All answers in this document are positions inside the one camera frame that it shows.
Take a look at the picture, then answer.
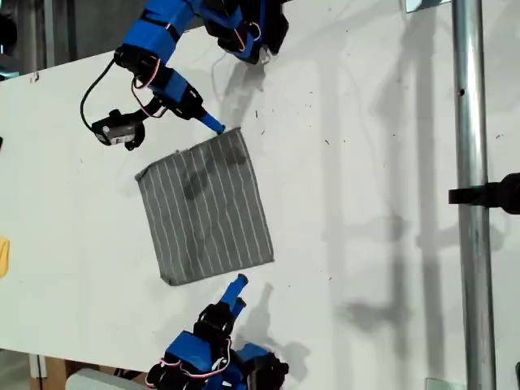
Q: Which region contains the grey striped towel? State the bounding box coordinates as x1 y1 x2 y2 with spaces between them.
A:
134 126 276 288

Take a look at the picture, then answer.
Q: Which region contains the light grey box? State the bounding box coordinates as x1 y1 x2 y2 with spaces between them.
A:
64 367 150 390

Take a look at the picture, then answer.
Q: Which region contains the brown wooden board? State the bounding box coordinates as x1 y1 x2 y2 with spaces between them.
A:
40 357 69 390

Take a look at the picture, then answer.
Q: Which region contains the black round background object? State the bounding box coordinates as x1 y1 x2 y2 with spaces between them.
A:
0 14 20 56

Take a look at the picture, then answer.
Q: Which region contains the yellow object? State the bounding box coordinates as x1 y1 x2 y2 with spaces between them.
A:
0 237 11 280

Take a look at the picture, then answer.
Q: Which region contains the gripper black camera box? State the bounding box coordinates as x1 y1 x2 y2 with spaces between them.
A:
242 352 290 390
91 108 146 152

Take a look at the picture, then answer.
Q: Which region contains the black camera cable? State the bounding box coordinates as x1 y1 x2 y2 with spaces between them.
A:
80 58 117 130

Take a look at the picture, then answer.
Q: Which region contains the steel post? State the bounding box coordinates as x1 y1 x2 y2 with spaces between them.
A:
450 0 499 390

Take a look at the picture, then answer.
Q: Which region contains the black post clamp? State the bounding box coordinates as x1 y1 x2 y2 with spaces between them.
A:
448 172 520 215

